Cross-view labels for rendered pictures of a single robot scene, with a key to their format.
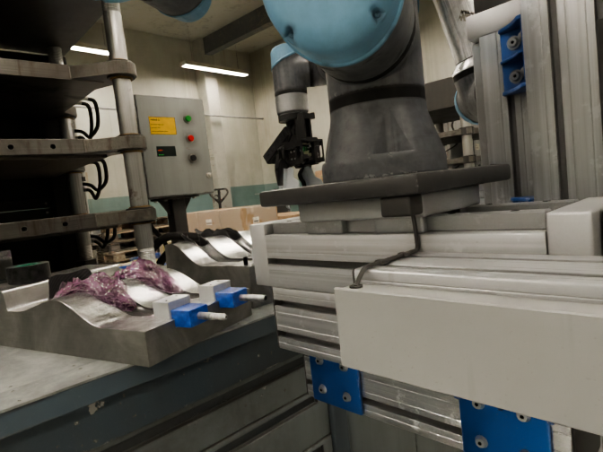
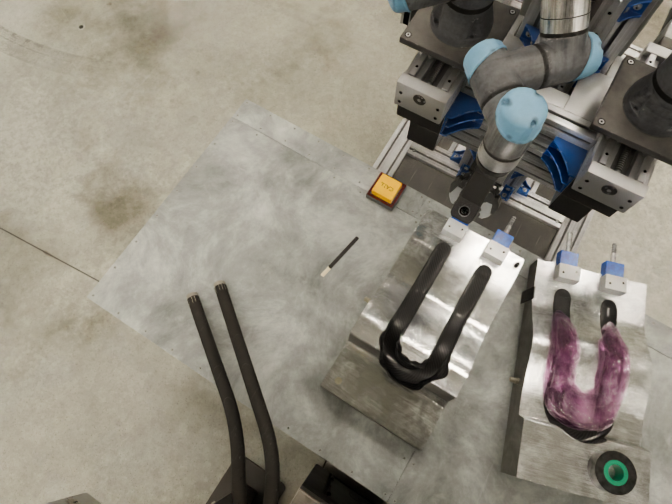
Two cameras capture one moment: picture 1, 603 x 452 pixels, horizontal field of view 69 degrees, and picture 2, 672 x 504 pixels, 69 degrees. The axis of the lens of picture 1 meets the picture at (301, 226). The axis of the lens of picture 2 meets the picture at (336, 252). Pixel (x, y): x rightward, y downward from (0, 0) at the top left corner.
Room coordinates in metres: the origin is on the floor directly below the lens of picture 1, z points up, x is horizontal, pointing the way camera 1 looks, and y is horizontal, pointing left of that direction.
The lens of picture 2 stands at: (1.41, 0.36, 2.01)
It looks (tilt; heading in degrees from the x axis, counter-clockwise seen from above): 71 degrees down; 258
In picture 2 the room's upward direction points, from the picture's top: 3 degrees counter-clockwise
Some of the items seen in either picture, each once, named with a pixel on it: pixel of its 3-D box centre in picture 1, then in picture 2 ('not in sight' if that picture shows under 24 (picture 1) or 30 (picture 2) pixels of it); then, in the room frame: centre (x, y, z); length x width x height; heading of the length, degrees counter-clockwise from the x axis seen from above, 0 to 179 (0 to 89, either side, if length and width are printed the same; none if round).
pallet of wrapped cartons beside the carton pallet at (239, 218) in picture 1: (230, 245); not in sight; (5.44, 0.92, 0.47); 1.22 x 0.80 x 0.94; 52
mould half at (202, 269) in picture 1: (232, 260); (424, 321); (1.17, 0.19, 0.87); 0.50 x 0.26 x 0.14; 43
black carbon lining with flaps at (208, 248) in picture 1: (231, 243); (435, 313); (1.15, 0.19, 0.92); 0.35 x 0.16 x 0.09; 43
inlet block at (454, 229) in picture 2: not in sight; (462, 216); (1.01, -0.02, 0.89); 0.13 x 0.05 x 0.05; 43
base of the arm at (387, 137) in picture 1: (380, 137); (670, 94); (0.54, -0.11, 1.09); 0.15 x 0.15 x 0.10
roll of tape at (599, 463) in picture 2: (29, 273); (611, 471); (0.92, 0.59, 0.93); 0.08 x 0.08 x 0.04
